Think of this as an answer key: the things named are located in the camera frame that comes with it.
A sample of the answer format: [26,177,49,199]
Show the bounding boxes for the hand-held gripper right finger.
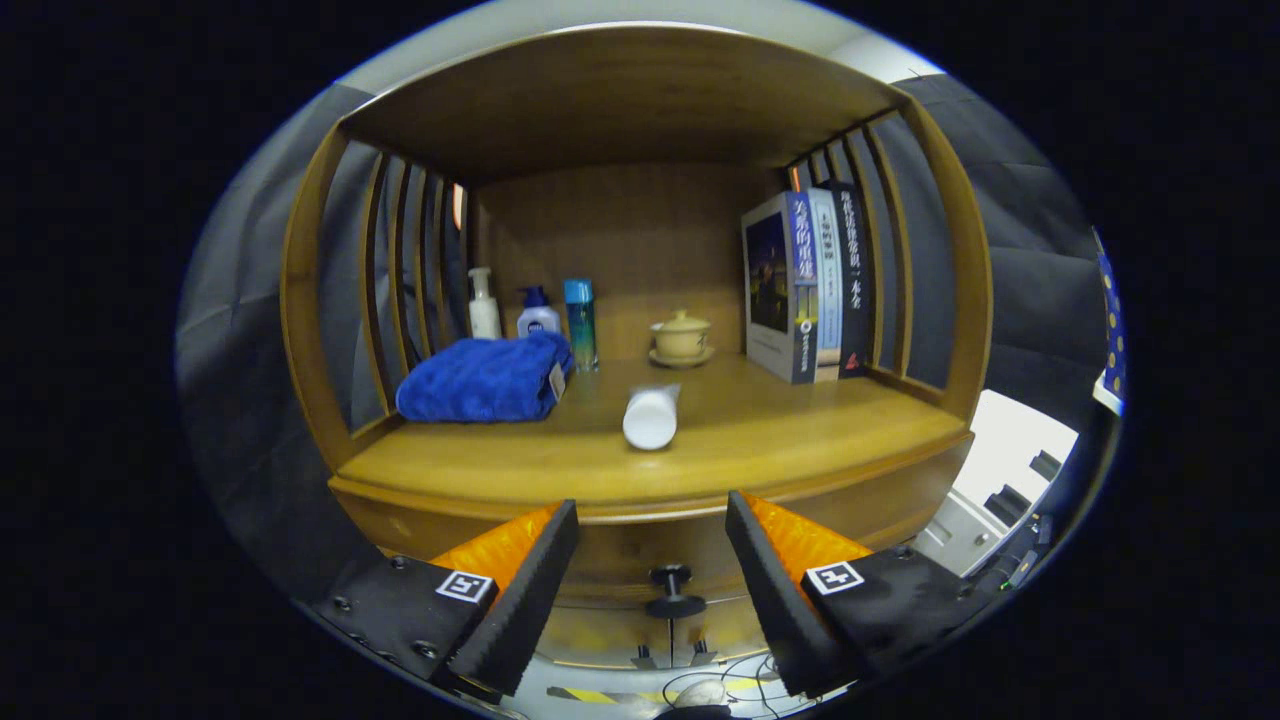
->
[725,490,1001,699]

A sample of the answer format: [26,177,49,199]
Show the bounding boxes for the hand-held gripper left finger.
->
[310,499,581,701]

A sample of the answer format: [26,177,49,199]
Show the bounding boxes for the wooden drawer with black knob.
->
[350,440,973,619]

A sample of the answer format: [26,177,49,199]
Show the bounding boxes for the white cosmetic tube green print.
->
[622,384,682,452]

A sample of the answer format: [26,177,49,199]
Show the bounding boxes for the wooden lower cabinet door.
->
[540,600,671,669]
[672,595,766,666]

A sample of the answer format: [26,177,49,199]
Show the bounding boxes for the wooden countertop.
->
[330,352,973,521]

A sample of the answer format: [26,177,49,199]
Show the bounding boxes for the wooden cabinet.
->
[280,25,994,701]

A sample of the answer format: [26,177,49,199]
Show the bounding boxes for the yellow black floor tape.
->
[545,680,761,706]

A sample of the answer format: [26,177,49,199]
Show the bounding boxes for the blue folded towel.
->
[395,332,575,424]

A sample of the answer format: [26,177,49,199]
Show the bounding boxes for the black electronic equipment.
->
[960,510,1056,601]

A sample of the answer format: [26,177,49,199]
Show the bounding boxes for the blue transparent bottle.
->
[562,278,600,373]

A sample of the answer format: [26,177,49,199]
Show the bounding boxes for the white box unit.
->
[915,390,1081,576]

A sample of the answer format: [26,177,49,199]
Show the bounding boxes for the beige lidded teacup with saucer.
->
[649,309,716,368]

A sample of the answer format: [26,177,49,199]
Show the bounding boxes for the white lotion bottle blue cap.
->
[516,286,562,339]

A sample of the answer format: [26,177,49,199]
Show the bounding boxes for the white pump bottle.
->
[467,266,503,341]

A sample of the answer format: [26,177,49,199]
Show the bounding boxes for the white book with dark cover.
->
[742,192,821,386]

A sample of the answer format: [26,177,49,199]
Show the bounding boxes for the light blue spine book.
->
[805,187,844,383]

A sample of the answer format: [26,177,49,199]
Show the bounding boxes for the blue gold-dotted gift bag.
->
[1092,228,1129,401]

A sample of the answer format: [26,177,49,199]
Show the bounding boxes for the floor cables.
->
[660,650,801,720]

